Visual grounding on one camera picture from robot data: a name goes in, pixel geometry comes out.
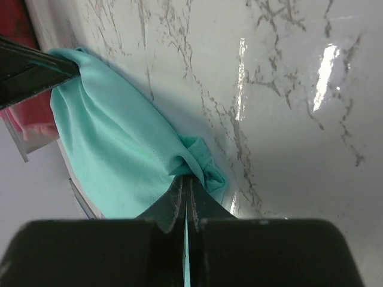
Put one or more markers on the magenta t shirt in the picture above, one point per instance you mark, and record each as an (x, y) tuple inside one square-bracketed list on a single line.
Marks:
[(16, 24)]

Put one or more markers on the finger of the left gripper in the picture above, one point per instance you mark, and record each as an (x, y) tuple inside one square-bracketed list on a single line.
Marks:
[(27, 72)]

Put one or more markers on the teal t shirt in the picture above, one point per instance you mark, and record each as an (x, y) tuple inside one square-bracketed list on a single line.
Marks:
[(122, 150)]

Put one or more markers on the grey plastic bin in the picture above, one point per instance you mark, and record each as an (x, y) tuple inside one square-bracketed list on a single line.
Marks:
[(24, 147)]

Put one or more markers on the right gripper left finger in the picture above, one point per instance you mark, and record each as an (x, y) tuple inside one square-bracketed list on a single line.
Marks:
[(145, 251)]

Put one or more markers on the pink t shirt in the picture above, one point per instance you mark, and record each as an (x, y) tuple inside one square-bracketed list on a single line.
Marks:
[(34, 115)]

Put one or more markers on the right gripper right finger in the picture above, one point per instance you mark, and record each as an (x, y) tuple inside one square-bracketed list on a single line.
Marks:
[(227, 251)]

